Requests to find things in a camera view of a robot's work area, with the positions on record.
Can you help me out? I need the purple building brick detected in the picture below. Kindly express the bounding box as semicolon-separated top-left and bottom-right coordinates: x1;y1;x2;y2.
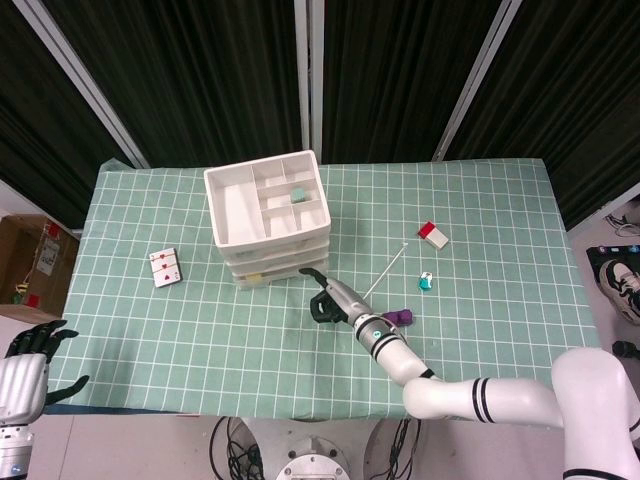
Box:
382;308;415;327

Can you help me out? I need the clear drawer with yellow cube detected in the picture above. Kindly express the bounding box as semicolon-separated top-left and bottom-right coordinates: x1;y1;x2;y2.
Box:
237;269;329;292

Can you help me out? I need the black and white sneaker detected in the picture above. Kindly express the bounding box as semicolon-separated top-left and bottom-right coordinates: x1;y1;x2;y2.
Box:
599;259;640;326

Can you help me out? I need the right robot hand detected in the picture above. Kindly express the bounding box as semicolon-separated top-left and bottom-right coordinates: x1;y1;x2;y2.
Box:
298;267;374;327

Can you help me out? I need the playing card deck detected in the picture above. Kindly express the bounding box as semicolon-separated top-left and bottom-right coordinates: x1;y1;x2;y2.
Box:
150;247;182;290

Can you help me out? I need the black curtain panel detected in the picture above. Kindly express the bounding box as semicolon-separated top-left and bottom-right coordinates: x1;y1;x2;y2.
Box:
42;0;304;166
0;0;134;229
319;0;506;164
444;0;640;231

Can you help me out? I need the green checked tablecloth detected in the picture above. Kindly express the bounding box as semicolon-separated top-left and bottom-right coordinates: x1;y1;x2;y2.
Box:
43;157;611;420

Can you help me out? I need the aluminium frame post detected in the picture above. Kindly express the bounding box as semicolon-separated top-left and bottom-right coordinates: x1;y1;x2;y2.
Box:
432;0;524;162
14;0;151;169
293;0;326;164

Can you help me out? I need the black cable bundle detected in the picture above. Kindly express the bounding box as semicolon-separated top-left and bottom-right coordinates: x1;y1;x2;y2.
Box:
369;419;416;480
209;417;266;480

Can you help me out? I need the white plastic drawer cabinet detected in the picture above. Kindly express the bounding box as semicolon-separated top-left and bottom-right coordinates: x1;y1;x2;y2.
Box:
203;149;333;293

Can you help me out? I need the cardboard box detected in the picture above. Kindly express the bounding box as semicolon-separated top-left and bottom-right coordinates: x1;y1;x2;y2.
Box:
0;213;81;325

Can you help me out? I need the red and white block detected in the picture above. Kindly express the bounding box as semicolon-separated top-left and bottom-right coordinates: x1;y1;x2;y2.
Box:
417;221;450;250

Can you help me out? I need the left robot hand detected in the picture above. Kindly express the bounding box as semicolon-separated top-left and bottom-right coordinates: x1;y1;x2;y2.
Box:
0;319;91;429

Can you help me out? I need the white thin stick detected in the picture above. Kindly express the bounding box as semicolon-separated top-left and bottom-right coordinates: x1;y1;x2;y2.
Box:
364;242;410;300

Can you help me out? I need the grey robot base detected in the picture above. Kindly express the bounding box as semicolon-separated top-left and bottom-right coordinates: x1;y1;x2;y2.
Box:
276;434;351;480

